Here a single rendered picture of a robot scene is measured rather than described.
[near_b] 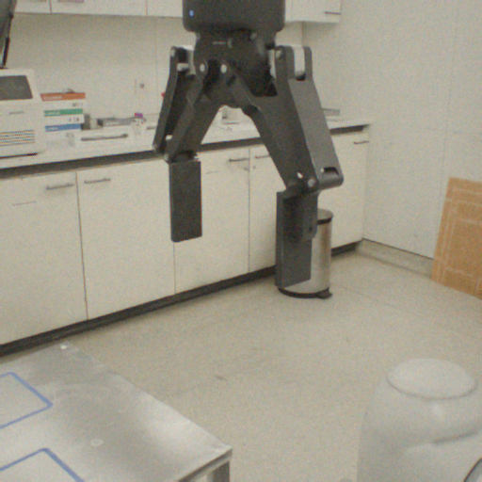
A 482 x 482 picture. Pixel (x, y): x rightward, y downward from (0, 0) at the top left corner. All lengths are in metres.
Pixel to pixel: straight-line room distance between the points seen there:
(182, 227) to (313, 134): 0.18
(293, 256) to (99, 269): 2.60
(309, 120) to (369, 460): 0.51
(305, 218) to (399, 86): 3.55
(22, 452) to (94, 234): 2.09
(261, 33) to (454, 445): 0.51
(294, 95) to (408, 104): 3.52
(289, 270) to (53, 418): 0.62
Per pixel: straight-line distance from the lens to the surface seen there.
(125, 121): 3.34
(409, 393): 0.77
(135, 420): 0.96
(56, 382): 1.08
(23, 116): 2.74
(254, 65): 0.43
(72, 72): 3.50
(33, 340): 3.05
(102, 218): 2.95
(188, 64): 0.51
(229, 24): 0.43
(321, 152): 0.41
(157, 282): 3.21
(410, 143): 3.92
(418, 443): 0.76
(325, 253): 3.41
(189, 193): 0.54
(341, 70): 4.25
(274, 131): 0.43
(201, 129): 0.51
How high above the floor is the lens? 1.35
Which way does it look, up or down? 17 degrees down
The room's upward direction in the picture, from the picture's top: straight up
